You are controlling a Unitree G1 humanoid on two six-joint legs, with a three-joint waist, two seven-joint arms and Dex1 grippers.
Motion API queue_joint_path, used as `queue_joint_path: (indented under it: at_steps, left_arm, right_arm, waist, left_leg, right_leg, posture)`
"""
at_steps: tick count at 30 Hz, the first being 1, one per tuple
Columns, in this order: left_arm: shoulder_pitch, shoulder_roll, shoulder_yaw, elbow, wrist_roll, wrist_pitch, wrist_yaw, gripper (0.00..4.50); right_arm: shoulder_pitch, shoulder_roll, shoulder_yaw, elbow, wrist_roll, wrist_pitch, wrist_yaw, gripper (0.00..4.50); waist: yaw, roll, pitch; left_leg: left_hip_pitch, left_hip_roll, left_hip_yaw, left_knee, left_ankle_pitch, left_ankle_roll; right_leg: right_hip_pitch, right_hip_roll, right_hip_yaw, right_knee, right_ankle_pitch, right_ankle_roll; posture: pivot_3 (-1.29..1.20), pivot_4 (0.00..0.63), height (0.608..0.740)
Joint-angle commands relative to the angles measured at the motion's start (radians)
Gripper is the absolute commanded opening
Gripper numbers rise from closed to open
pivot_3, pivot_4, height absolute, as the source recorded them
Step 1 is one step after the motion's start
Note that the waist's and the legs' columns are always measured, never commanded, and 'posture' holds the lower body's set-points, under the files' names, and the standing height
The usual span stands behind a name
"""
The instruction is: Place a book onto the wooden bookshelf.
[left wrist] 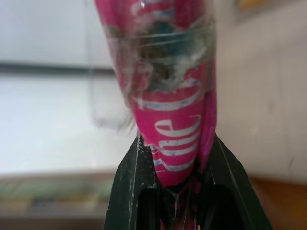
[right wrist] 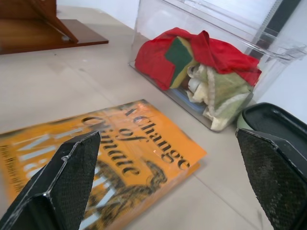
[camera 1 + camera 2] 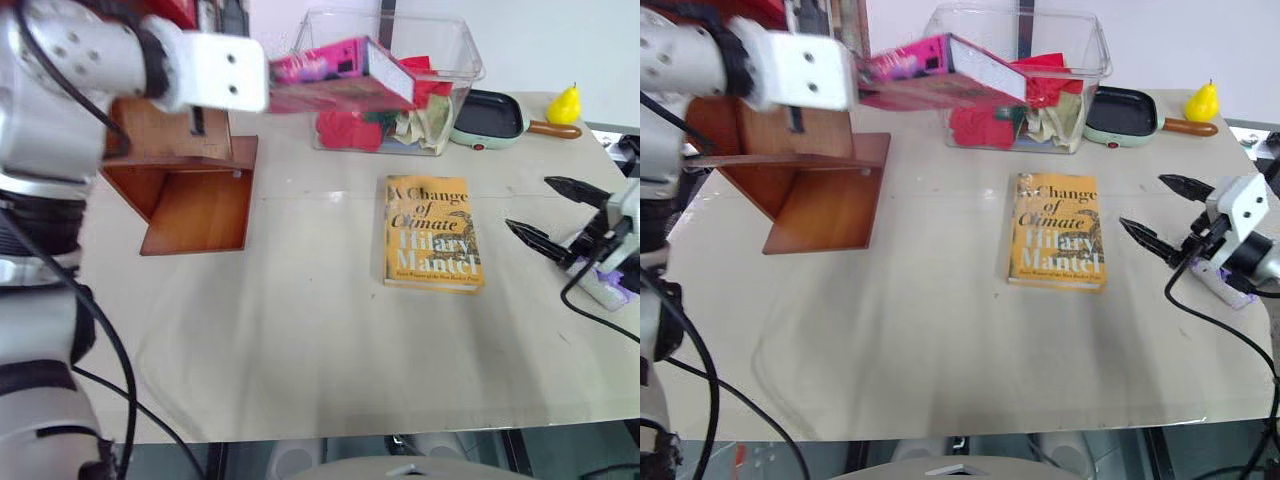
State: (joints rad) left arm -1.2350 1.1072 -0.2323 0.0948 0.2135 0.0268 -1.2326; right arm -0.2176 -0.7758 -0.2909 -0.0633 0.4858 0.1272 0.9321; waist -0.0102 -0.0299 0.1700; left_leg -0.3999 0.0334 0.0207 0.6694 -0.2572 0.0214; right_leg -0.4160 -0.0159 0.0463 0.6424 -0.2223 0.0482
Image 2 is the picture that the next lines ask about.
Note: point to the red cloth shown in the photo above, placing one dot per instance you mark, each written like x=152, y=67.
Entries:
x=216, y=55

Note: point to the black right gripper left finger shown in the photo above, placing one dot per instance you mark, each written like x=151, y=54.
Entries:
x=64, y=182

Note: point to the pale green knitted cloth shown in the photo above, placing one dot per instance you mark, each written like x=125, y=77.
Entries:
x=220, y=95

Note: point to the wooden bookshelf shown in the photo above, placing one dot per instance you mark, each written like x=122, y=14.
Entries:
x=40, y=28

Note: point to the green and yellow cloth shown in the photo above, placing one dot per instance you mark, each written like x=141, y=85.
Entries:
x=181, y=57

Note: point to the orange paperback book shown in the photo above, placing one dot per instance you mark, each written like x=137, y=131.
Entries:
x=134, y=153

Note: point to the black tray with green rim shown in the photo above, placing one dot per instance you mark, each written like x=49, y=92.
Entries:
x=278, y=122

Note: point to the dark vertical post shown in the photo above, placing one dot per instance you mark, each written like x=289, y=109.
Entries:
x=279, y=18

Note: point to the clear plastic storage box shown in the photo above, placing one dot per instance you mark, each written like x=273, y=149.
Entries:
x=216, y=43

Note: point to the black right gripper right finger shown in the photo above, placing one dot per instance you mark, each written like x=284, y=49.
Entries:
x=275, y=177

